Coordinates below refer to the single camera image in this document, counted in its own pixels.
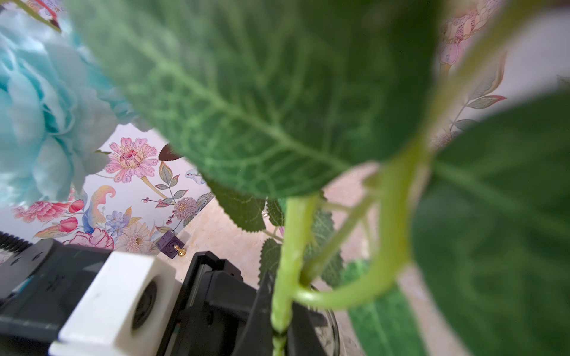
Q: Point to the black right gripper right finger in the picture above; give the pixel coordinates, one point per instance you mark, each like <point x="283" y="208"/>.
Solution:
<point x="302" y="338"/>

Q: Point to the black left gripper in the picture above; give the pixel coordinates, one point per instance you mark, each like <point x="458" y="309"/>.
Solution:
<point x="211" y="311"/>

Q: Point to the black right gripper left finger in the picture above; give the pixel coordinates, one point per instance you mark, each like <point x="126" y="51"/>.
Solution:
<point x="257" y="336"/>

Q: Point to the clear glass vase with twine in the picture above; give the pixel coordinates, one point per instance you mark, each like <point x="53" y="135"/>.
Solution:
<point x="327" y="331"/>

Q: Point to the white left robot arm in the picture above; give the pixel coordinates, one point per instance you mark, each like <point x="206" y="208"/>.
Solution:
<point x="59" y="299"/>

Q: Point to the small purple box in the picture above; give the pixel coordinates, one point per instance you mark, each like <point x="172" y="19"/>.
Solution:
<point x="170" y="245"/>

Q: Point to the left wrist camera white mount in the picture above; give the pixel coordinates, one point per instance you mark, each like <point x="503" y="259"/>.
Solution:
<point x="124" y="311"/>

